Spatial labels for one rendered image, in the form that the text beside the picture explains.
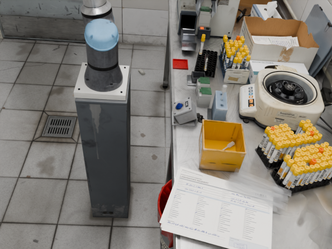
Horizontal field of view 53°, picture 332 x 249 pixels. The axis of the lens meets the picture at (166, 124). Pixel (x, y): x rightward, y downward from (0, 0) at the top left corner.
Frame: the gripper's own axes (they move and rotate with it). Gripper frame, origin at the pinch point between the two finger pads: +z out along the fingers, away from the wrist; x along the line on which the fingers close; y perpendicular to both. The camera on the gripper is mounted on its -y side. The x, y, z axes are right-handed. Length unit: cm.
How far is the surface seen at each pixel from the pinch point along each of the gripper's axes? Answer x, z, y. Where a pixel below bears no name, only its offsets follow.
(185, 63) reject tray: -5.6, 22.0, 5.5
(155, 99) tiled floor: -18, 110, -71
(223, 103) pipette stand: 6.4, 12.2, 42.1
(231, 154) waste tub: 7, 13, 64
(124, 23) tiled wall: -53, 89, -150
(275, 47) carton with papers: 30.5, 8.5, 7.9
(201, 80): -0.1, 15.5, 25.6
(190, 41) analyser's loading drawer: -3.6, 18.2, -7.3
